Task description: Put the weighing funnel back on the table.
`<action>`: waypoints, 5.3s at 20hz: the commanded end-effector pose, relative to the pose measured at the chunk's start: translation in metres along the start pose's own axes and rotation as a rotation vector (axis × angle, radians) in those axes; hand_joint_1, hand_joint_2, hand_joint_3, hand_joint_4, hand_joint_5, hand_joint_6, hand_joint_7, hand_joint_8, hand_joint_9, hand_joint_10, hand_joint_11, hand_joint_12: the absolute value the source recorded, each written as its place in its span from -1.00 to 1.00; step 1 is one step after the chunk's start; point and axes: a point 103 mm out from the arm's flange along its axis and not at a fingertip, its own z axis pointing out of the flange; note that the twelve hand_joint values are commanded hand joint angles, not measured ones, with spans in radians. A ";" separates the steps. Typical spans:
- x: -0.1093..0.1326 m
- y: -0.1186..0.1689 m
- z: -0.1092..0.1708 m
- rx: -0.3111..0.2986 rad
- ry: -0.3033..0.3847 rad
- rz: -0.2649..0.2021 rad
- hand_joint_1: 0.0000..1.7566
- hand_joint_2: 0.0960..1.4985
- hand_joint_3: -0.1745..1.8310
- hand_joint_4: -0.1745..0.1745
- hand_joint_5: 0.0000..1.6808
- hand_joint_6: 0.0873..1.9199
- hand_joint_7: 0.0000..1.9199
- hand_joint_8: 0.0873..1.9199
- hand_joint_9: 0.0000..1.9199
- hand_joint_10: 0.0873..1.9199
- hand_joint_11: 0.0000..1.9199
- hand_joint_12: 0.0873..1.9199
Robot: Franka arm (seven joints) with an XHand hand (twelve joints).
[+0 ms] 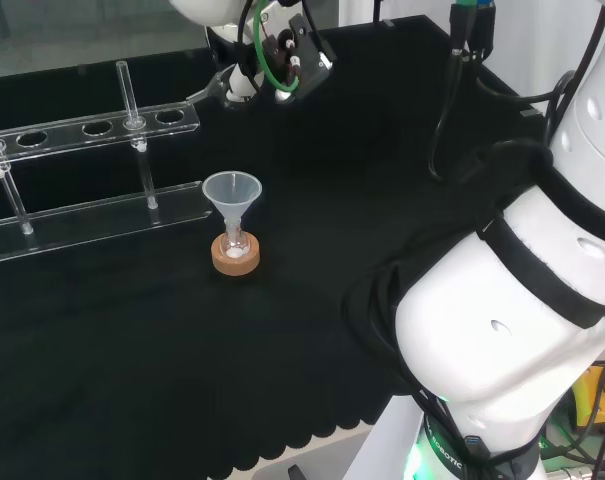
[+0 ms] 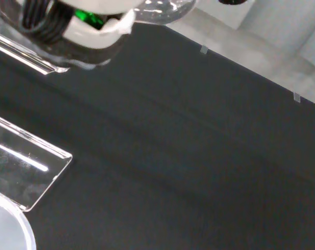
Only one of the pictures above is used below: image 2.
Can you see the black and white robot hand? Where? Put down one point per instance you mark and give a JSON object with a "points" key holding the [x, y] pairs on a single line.
{"points": [[89, 34]]}

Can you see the clear acrylic funnel stand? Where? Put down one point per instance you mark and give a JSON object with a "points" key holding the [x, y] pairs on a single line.
{"points": [[29, 169]]}

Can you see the translucent white round funnel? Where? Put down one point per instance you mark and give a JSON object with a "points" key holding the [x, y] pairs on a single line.
{"points": [[6, 224]]}

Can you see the grey tape strip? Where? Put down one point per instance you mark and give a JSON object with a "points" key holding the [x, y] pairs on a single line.
{"points": [[204, 49], [297, 97]]}

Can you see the white box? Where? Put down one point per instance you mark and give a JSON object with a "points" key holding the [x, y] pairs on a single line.
{"points": [[225, 14]]}

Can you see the black round object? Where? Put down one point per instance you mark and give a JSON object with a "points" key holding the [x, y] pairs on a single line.
{"points": [[232, 1]]}

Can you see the black bench cloth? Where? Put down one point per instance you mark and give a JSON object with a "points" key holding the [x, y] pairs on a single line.
{"points": [[173, 156]]}

